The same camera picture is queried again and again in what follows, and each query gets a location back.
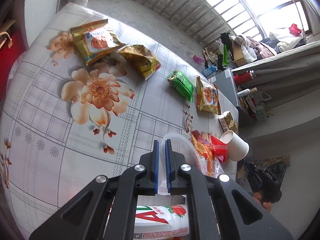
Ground clear plastic bag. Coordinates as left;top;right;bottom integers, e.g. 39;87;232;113
158;133;224;196

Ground red orange snack wrappers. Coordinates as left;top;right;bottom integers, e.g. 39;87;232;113
191;130;228;178

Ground person's right hand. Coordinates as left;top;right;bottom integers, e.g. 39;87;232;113
253;191;272;213

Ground white strawberry drink bottle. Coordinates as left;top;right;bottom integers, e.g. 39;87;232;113
133;204;189;239

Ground white paper cup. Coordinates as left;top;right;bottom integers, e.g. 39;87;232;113
220;130;249;161

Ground small gold carton box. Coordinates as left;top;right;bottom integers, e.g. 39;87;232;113
218;111;238;134

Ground small yellow noodle packet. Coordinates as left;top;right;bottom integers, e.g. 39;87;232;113
196;76;221;115

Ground green snack packet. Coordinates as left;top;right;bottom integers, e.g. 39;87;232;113
167;70;194;102

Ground floral plastic tablecloth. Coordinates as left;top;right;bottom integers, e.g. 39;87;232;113
1;4;223;239

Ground grey curtain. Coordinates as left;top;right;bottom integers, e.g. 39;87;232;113
232;41;319;108

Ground red thermos bottle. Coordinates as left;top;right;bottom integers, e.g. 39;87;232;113
233;70;256;85

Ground grey cabinet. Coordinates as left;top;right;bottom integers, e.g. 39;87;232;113
208;69;255;127

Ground crumpled yellow snack bag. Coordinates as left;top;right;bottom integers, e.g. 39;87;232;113
118;44;162;80

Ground large yellow noodle packet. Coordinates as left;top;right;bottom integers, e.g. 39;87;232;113
70;19;126;65

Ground metal window railing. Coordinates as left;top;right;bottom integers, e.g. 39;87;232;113
133;0;266;47

